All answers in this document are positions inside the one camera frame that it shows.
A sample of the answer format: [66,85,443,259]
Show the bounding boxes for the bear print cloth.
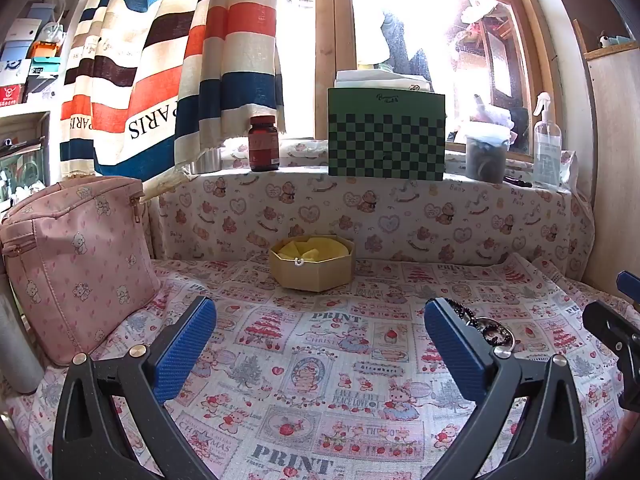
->
[150,137,596,282]

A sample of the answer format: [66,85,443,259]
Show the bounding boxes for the yellow cloth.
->
[277,237,350,262]

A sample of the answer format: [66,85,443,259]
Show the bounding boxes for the pink bear print bag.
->
[0,176,162,367]

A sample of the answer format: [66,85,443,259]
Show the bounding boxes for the white folded papers behind board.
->
[335,70,434,95]

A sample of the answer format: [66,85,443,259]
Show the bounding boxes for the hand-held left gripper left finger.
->
[52,296,217,480]

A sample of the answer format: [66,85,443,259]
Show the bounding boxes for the green checkered board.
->
[327,87,447,182]

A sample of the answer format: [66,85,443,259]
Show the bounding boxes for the strawberry print cloth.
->
[0,252,640,480]

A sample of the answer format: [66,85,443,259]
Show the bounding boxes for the clear spray bottle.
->
[531,92,562,189]

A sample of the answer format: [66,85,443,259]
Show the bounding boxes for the brown pill bottle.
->
[248,115,280,173]

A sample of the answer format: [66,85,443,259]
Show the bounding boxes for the pink printed packet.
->
[557,150,579,192]

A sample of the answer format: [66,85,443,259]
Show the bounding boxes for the wooden window frame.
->
[280,0,566,163]

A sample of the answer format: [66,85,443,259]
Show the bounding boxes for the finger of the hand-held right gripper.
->
[582,300,640,411]
[616,270,640,306]

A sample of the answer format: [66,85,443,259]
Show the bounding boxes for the crumpled white plastic bag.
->
[472,94,516,136]

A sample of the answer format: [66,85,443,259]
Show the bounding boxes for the clear plastic container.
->
[465,132,511,184]

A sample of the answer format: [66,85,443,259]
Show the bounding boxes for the striped curtain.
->
[60,0,287,182]

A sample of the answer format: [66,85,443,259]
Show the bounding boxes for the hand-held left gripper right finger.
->
[424,297,586,480]

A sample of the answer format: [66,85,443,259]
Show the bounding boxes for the octagonal cardboard box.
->
[269,234,356,293]

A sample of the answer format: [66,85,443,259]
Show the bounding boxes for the silver metal cup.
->
[189,146,222,174]

